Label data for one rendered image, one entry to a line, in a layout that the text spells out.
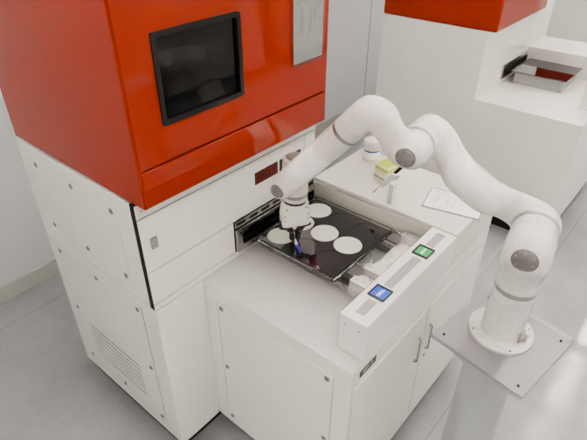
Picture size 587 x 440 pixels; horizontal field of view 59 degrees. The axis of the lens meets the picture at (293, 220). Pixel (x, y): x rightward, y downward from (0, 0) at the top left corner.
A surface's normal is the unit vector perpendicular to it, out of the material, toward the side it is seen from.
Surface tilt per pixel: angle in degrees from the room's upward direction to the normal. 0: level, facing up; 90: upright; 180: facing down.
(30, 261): 90
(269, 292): 0
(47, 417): 0
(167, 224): 90
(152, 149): 90
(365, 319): 0
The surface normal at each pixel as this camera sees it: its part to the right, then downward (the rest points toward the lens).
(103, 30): -0.64, 0.43
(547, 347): 0.01, -0.81
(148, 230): 0.77, 0.37
